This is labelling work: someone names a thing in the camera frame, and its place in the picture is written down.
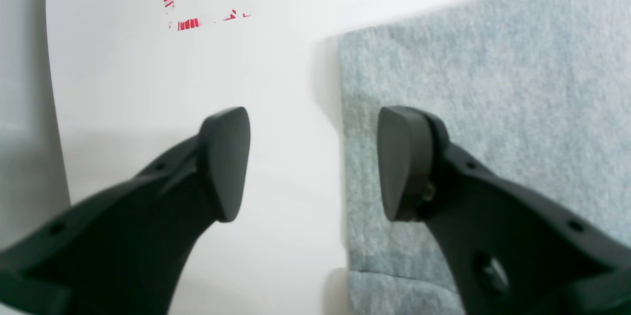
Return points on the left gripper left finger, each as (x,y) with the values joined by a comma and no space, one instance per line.
(122,250)

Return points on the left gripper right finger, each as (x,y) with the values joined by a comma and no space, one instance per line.
(510,250)

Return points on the grey T-shirt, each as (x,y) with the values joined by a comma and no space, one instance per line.
(537,90)

